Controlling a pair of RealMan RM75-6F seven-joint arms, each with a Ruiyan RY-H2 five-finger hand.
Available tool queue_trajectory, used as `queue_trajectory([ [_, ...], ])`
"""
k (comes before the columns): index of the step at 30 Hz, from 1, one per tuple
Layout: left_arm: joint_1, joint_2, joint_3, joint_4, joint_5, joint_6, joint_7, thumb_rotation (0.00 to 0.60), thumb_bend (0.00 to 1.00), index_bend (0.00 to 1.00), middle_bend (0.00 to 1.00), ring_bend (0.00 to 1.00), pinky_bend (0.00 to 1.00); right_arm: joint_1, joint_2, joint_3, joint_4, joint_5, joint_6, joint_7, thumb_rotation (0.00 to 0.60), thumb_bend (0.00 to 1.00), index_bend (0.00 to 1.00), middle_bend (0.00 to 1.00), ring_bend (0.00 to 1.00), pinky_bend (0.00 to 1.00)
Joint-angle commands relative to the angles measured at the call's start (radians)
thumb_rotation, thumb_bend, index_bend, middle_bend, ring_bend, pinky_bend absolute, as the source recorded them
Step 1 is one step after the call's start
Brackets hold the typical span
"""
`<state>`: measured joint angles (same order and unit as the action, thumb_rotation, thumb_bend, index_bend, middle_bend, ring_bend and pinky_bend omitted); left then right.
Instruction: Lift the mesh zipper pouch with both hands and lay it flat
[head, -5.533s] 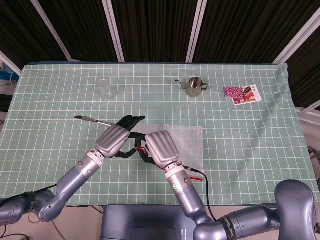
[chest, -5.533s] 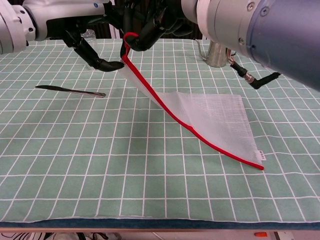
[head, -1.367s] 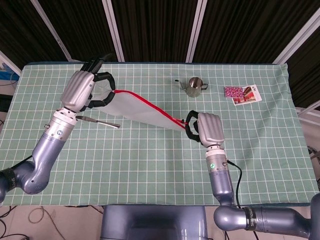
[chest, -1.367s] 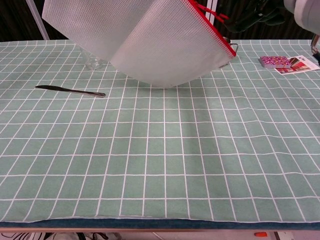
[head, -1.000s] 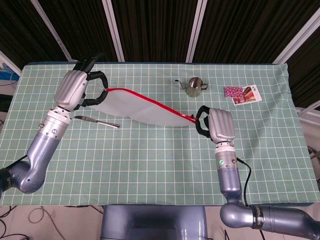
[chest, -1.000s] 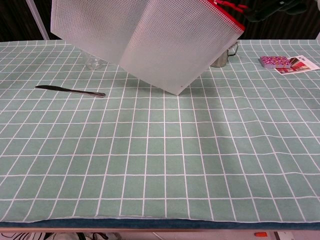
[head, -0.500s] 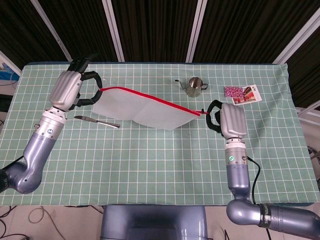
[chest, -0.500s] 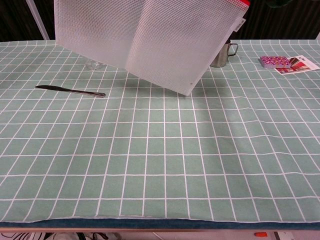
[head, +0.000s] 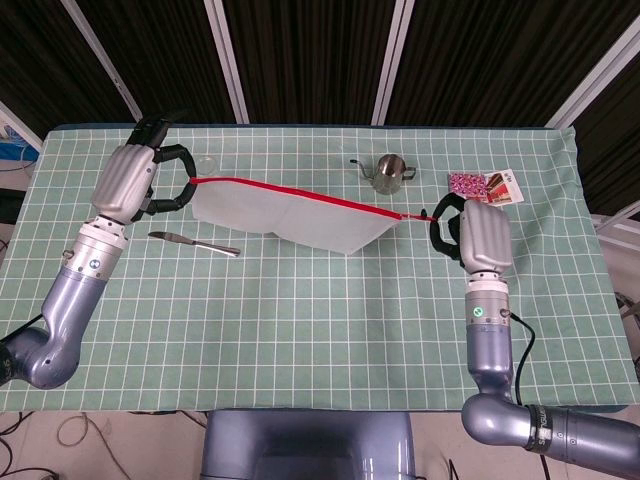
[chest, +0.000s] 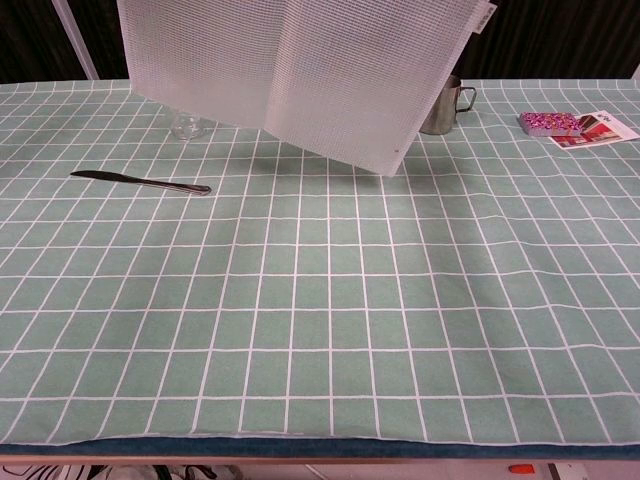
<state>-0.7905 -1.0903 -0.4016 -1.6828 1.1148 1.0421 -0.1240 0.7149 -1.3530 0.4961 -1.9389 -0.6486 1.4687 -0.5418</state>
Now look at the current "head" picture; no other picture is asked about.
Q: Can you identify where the blue-grey robot torso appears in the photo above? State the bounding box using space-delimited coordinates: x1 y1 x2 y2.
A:
201 409 417 480

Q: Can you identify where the green checkered tablecloth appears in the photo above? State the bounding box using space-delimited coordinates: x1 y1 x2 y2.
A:
0 124 640 414

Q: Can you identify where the small metal pitcher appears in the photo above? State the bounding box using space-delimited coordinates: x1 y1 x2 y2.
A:
349 153 418 196

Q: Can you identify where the thin floor cable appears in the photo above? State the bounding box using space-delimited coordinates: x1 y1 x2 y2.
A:
56 412 126 451

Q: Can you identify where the white aluminium frame post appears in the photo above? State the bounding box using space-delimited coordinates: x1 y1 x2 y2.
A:
62 0 151 124
544 19 640 129
203 0 250 125
0 99 44 151
370 0 415 126

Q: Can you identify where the pink patterned card box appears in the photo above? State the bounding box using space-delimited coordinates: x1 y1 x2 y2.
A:
448 172 489 199

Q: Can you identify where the silver table knife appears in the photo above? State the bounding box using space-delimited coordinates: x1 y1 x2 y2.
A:
147 230 242 258

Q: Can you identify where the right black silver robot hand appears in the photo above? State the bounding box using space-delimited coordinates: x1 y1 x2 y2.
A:
428 194 512 274

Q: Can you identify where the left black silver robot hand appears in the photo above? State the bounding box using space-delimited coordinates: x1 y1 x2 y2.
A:
91 115 196 225

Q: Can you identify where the clear mesh zipper pouch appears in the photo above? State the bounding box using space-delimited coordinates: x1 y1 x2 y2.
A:
191 174 431 256

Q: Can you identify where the red white postcard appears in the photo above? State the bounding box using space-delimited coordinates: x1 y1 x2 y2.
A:
482 168 524 207

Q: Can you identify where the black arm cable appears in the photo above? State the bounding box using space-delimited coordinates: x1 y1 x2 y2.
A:
504 310 536 406

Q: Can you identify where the black pleated curtain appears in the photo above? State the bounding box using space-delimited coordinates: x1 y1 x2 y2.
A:
0 0 640 211

